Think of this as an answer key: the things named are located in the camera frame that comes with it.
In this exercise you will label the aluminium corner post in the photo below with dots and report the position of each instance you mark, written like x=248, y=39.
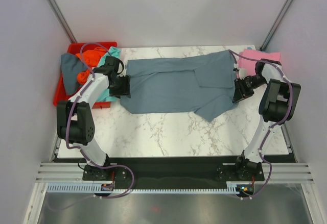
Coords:
x=276, y=24
x=61, y=19

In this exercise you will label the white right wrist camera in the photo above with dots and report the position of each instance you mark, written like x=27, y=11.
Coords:
x=241, y=73

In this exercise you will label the left aluminium corner post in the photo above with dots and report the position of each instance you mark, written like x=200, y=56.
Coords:
x=61, y=19

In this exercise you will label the red plastic bin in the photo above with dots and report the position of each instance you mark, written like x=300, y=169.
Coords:
x=60, y=93

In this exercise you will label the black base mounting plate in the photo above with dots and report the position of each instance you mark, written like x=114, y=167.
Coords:
x=209, y=171

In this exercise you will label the light blue slotted cable duct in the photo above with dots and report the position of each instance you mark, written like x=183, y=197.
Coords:
x=98, y=188

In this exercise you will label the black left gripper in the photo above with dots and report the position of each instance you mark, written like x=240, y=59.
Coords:
x=125, y=90

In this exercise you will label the aqua t-shirt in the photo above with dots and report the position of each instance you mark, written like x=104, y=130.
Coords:
x=105, y=95

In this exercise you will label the dark blue t-shirt in bin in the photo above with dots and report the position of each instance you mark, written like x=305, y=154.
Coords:
x=71, y=66

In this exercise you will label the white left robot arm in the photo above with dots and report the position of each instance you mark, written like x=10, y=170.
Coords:
x=75, y=124

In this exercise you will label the orange t-shirt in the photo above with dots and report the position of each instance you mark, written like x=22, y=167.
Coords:
x=92, y=58

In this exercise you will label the folded pink t-shirt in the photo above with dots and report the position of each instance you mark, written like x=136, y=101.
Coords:
x=248, y=65

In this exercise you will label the aluminium frame rails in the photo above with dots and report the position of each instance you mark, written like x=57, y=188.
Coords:
x=49, y=173

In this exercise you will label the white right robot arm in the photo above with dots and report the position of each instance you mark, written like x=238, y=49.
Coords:
x=277, y=104

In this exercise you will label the slate blue t-shirt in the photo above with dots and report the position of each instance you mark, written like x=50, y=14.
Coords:
x=200, y=84

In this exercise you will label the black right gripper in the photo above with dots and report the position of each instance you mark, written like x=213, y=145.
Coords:
x=240, y=93

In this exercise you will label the right aluminium corner post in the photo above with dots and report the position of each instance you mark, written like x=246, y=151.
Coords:
x=276, y=24

